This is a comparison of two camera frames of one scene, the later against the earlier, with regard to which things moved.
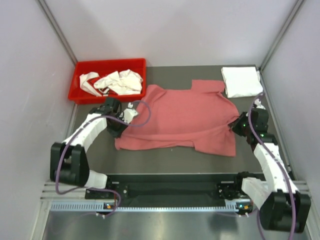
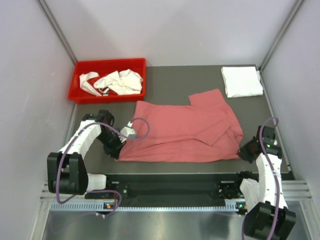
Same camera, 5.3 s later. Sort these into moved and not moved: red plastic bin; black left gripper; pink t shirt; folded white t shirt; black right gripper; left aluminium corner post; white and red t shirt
Moved: black right gripper; black left gripper; pink t shirt
Not moved: red plastic bin; folded white t shirt; white and red t shirt; left aluminium corner post
